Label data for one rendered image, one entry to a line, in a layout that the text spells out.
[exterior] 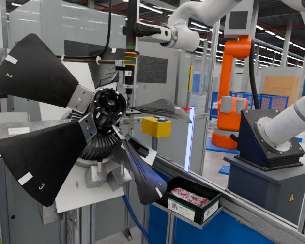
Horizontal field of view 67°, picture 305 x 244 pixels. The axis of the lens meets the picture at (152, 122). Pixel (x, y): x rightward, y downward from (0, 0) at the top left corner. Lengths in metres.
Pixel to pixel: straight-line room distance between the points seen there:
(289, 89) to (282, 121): 7.51
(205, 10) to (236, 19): 3.83
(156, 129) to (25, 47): 0.73
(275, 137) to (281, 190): 0.23
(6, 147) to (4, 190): 0.84
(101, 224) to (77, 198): 1.05
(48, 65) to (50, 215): 0.70
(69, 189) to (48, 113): 0.33
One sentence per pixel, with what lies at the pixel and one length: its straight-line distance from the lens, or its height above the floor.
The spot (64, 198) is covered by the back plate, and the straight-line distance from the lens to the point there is 0.92.
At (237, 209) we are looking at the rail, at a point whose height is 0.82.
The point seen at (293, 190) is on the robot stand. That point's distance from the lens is 1.26.
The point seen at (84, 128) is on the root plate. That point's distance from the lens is 0.78.
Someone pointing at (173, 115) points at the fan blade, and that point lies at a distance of 0.92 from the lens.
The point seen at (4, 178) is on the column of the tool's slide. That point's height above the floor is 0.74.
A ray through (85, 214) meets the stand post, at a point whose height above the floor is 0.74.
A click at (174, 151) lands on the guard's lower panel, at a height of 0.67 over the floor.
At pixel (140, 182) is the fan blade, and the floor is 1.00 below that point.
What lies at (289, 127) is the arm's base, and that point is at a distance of 1.15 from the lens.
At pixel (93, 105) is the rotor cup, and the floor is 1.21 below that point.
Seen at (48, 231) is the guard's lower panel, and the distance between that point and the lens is 1.83.
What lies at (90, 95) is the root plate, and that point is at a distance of 0.83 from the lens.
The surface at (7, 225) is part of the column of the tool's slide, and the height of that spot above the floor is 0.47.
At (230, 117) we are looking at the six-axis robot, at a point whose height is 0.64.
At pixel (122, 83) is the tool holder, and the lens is 0.87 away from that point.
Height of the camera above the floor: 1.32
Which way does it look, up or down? 11 degrees down
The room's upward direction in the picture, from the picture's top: 4 degrees clockwise
